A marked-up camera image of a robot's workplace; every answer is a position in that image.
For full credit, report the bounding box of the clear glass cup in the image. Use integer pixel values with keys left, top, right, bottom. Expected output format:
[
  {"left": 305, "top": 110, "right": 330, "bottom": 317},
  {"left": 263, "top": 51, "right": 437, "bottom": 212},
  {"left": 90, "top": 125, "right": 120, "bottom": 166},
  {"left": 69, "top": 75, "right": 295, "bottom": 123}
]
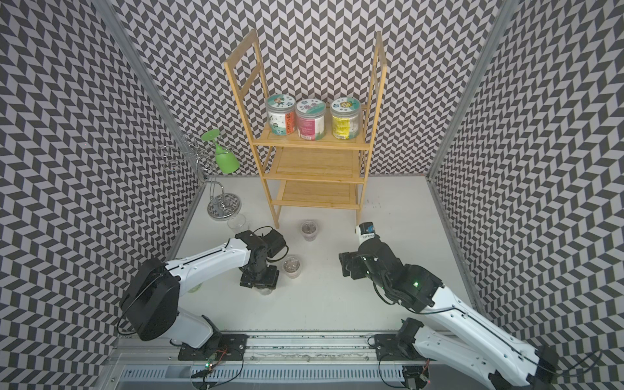
[{"left": 227, "top": 213, "right": 250, "bottom": 235}]

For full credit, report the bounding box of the carrot seed jar red label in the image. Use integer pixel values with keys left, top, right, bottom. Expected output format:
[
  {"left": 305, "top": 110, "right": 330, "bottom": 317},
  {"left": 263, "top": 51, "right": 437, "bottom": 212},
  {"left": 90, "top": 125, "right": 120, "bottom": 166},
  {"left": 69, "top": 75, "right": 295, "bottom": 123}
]
[{"left": 266, "top": 94, "right": 297, "bottom": 136}]

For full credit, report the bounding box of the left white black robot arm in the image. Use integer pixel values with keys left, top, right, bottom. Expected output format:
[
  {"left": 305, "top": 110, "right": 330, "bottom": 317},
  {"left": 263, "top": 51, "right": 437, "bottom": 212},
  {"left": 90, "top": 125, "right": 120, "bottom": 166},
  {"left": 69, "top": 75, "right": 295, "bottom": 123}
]
[{"left": 119, "top": 228, "right": 288, "bottom": 351}]

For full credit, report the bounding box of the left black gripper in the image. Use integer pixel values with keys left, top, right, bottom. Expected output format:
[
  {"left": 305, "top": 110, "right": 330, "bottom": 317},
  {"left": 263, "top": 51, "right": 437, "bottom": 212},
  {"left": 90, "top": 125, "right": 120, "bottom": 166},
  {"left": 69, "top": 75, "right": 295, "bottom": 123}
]
[{"left": 241, "top": 260, "right": 280, "bottom": 290}]

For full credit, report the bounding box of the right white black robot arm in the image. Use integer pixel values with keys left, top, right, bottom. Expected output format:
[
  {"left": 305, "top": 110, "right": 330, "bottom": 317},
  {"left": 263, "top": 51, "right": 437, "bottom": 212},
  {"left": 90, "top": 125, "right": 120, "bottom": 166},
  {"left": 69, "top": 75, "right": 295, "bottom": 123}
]
[{"left": 339, "top": 235, "right": 559, "bottom": 389}]

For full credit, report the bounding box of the aluminium front rail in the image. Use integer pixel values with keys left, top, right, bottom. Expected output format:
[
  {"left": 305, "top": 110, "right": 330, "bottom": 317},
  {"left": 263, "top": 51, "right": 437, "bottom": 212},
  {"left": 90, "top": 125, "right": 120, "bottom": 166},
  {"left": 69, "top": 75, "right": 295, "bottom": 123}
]
[{"left": 106, "top": 331, "right": 518, "bottom": 367}]

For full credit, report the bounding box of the yellow label seed jar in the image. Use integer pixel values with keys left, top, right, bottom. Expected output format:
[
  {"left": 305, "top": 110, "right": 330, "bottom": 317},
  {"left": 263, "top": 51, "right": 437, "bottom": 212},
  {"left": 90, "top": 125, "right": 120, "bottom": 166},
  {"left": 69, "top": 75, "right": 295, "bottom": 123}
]
[{"left": 330, "top": 97, "right": 362, "bottom": 140}]

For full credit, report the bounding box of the green plastic goblet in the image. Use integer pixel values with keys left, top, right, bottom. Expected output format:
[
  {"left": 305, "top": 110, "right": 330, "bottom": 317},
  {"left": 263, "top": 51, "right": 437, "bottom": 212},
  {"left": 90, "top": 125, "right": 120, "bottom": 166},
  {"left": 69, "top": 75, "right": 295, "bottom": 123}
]
[{"left": 201, "top": 128, "right": 240, "bottom": 175}]

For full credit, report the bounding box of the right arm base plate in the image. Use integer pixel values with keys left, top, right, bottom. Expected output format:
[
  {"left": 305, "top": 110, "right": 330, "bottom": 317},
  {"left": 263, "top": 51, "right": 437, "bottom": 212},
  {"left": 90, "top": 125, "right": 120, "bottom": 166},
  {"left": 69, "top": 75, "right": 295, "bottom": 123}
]
[{"left": 370, "top": 333, "right": 427, "bottom": 362}]

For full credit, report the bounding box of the bamboo three-tier shelf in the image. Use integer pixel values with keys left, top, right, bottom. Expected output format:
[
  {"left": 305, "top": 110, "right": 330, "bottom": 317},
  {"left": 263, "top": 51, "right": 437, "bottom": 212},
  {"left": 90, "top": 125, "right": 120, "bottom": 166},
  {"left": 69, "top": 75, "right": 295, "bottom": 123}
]
[{"left": 224, "top": 29, "right": 388, "bottom": 227}]

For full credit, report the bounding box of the flower seed jar pink label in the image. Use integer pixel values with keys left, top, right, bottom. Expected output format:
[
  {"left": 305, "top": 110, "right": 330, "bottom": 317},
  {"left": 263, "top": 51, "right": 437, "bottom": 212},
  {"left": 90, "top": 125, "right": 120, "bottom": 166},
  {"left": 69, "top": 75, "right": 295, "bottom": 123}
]
[{"left": 296, "top": 98, "right": 327, "bottom": 141}]

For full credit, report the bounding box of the chrome wire glass rack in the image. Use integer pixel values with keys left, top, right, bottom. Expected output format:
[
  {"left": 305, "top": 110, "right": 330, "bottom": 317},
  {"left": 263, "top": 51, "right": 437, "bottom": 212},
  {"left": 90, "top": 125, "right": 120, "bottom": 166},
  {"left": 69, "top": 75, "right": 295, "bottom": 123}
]
[{"left": 159, "top": 137, "right": 242, "bottom": 222}]

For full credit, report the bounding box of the green translucent plastic cup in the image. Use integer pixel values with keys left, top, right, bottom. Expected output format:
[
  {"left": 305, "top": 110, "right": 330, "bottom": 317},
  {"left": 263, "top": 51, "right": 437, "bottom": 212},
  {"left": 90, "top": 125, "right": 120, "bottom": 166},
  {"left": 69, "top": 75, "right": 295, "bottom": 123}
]
[{"left": 188, "top": 284, "right": 202, "bottom": 293}]

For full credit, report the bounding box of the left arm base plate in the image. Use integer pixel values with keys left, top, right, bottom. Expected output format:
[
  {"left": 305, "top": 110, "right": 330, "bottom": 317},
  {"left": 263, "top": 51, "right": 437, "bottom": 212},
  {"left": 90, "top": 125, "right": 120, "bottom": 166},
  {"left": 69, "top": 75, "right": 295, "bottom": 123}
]
[{"left": 178, "top": 333, "right": 249, "bottom": 362}]

